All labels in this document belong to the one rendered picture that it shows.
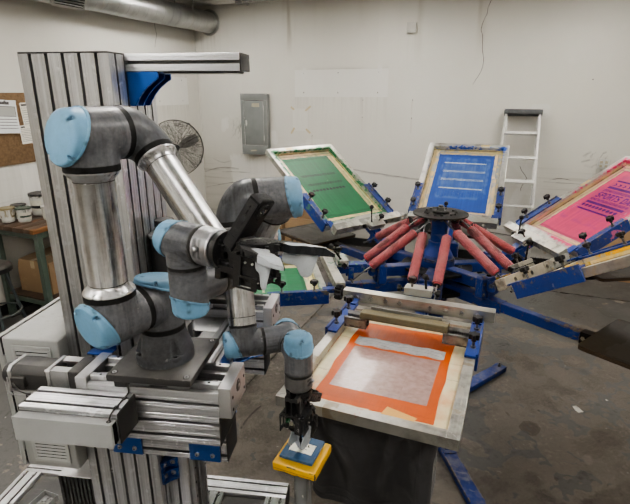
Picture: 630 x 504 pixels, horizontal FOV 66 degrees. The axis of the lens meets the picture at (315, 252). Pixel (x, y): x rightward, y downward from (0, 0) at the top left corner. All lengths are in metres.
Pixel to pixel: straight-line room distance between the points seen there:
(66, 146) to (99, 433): 0.69
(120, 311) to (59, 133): 0.40
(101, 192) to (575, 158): 5.38
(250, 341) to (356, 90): 5.14
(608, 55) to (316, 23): 3.17
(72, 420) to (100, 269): 0.41
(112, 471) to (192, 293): 1.05
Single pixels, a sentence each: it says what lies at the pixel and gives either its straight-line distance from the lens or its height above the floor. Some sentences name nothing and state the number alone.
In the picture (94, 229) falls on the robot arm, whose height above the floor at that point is 1.65.
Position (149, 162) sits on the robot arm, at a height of 1.78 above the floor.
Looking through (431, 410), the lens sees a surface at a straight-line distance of 1.70.
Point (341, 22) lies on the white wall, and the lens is 6.36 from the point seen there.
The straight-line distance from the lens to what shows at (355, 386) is 1.78.
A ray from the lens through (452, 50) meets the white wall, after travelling 6.02.
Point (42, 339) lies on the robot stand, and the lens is 1.69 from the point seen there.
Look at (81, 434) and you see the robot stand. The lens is 1.40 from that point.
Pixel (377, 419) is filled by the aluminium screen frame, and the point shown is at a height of 0.99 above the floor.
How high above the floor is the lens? 1.93
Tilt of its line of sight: 18 degrees down
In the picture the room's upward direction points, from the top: straight up
